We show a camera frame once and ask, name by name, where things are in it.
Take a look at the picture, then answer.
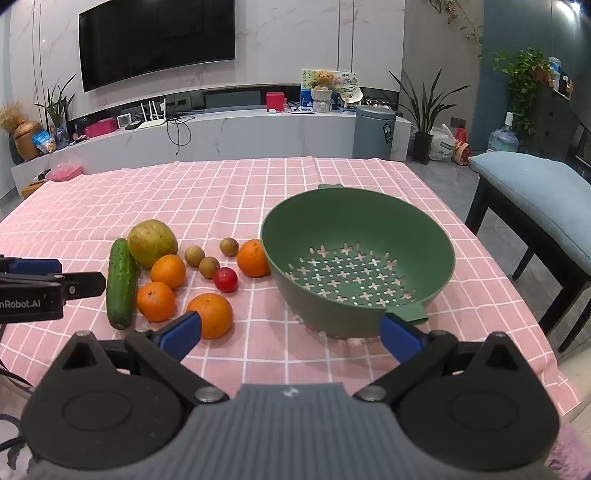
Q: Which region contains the red and orange bag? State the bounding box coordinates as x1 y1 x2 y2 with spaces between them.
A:
453 128 472 166

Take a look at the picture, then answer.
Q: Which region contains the grey trash can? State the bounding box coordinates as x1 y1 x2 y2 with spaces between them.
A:
353 105 397 160

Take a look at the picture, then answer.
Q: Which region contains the blue seat cushion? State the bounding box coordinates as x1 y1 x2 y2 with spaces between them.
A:
468 151 591 305

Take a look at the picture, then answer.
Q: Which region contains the long-leaf potted plant black pot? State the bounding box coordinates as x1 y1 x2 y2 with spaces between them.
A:
389 69 469 164

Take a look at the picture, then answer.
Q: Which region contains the dried beige plant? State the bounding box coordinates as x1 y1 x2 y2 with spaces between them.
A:
0 102 24 134

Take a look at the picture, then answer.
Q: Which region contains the yellow-green pear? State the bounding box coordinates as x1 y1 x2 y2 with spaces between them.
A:
127 220 179 270

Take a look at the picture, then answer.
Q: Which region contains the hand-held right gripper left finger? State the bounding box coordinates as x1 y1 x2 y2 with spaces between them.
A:
60 311 229 403

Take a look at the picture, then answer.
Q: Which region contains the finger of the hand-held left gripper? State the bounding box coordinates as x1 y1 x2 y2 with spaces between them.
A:
61 272 107 301
0 255 64 276

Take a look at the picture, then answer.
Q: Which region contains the pink box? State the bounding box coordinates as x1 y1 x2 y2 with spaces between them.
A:
85 118 117 138

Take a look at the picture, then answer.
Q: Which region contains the blue snack bag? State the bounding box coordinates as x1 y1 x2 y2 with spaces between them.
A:
31 130 57 154

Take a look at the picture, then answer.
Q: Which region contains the hanging vine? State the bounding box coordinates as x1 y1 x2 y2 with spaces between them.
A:
429 0 485 56

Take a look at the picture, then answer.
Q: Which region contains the small red tomato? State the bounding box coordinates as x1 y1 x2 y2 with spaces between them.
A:
213 267 238 293

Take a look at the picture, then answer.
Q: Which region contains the dark cabinet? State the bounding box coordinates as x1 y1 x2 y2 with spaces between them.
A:
522 85 591 162

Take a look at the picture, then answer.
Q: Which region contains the slender green potted plant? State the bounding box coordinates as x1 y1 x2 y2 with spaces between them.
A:
34 74 77 139

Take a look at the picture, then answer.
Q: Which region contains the white router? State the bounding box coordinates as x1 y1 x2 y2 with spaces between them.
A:
139 98 168 130

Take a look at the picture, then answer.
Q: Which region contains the blue water jug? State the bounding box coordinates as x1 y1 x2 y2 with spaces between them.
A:
488 124 520 153

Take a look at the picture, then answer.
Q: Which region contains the black wall television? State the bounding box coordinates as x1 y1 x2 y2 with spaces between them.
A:
78 0 236 92

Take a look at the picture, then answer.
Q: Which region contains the colourful picture box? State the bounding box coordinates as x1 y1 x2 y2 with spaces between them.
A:
301 69 358 114

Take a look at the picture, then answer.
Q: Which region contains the pink plastic bag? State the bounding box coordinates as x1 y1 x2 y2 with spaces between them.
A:
46 161 85 182

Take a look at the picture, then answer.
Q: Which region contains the blue cushioned bench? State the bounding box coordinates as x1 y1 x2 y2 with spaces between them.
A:
465 175 591 354

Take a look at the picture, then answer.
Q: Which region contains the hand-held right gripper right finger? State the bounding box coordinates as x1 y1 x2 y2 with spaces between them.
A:
353 313 525 402

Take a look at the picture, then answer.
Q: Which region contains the green plastic colander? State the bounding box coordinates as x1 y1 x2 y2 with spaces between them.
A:
260 184 457 339

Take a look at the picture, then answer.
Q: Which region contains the orange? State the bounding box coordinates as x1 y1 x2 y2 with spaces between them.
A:
187 293 233 340
150 254 187 291
137 281 177 323
237 240 271 278

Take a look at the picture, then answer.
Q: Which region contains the white frilled bag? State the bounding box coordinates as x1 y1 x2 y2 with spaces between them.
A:
311 88 333 114

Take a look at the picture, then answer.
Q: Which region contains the black cable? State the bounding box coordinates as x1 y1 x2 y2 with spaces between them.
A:
166 113 195 155

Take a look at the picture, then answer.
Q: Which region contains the white plastic bag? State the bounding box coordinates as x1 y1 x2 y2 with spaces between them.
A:
429 124 458 162

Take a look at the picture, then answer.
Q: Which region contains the pink checked tablecloth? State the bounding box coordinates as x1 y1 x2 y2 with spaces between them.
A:
0 157 580 421

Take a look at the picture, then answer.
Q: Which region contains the leafy ivy plant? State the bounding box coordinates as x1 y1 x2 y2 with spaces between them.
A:
494 48 555 137

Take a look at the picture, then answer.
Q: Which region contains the green cucumber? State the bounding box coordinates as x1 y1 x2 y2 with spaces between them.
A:
106 239 138 330

